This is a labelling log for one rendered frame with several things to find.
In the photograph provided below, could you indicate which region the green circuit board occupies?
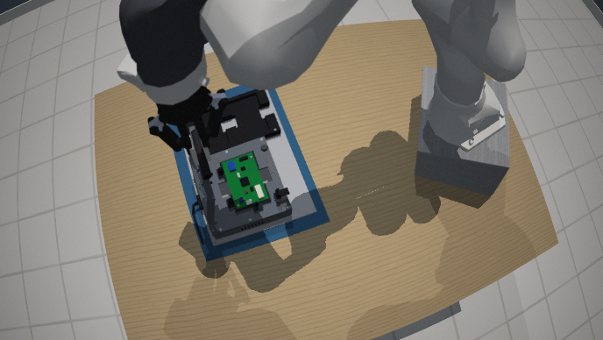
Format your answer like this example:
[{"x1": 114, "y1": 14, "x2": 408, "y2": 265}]
[{"x1": 222, "y1": 152, "x2": 269, "y2": 209}]

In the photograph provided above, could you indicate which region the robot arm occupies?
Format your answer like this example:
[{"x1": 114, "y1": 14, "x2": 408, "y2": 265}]
[{"x1": 117, "y1": 0, "x2": 527, "y2": 152}]

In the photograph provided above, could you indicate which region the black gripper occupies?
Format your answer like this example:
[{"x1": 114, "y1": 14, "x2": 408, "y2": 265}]
[{"x1": 147, "y1": 86, "x2": 229, "y2": 166}]

